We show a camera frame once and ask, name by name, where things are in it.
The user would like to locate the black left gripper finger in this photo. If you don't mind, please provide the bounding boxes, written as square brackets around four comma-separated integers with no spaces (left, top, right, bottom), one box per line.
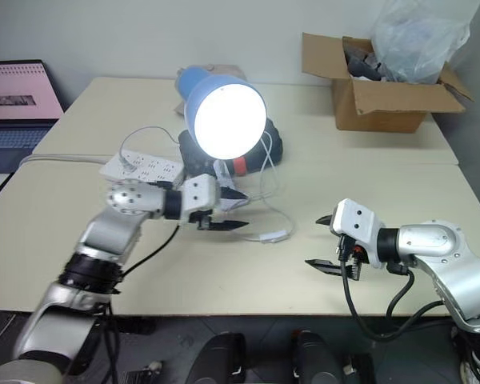
[206,220,251,233]
[218,186,250,210]

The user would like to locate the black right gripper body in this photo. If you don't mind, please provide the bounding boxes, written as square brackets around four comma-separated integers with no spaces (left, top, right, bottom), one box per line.
[334,234,372,282]

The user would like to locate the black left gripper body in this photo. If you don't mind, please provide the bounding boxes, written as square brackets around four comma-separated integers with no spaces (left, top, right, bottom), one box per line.
[186,208,226,232]

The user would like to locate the blue desk lamp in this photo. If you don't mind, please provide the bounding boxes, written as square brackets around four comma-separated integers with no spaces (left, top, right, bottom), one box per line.
[177,66,268,159]

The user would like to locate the black base with red band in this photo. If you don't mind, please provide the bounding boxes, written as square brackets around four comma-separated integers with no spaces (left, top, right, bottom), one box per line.
[178,118,285,178]

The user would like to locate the white power strip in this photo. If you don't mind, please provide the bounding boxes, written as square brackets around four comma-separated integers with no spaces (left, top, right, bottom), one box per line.
[99,148,186,186]

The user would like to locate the dark rounded shape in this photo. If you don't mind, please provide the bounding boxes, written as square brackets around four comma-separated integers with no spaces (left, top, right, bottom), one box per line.
[182,331,248,384]
[290,329,348,384]

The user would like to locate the brown cardboard box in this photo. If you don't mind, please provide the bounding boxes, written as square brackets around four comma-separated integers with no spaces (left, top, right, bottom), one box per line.
[302,31,476,134]

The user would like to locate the dark items in box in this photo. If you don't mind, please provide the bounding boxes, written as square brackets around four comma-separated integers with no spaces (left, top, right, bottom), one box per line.
[342,42,390,83]

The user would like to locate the clear plastic bag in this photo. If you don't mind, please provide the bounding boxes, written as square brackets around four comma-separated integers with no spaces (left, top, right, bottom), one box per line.
[370,0,474,86]

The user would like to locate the open laptop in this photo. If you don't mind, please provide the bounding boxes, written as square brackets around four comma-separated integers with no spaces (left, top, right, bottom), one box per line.
[0,59,66,174]

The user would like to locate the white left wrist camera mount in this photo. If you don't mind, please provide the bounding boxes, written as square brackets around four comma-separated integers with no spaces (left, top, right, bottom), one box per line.
[182,174,222,223]

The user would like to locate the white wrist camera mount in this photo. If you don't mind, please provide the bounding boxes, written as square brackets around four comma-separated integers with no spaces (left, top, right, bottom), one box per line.
[182,174,222,223]
[330,198,386,270]

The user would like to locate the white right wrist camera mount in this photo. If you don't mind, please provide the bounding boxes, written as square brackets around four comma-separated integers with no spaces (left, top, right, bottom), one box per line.
[330,198,386,270]

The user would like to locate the white lamp cord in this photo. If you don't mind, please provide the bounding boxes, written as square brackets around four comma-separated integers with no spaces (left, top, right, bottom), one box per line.
[119,126,295,244]

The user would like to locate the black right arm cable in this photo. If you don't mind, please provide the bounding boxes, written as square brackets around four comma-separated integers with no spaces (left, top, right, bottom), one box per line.
[341,255,449,342]

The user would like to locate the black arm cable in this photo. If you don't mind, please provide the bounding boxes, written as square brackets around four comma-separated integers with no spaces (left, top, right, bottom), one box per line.
[102,223,182,384]
[341,255,449,342]

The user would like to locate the white inline cord switch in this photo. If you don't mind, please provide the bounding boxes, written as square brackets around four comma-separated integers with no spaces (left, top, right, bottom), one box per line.
[258,230,288,244]

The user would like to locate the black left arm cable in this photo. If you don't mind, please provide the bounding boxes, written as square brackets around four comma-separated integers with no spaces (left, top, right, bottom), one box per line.
[102,223,182,384]

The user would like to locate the grey power strip cable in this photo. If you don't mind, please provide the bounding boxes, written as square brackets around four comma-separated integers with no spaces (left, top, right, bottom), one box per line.
[0,153,119,199]

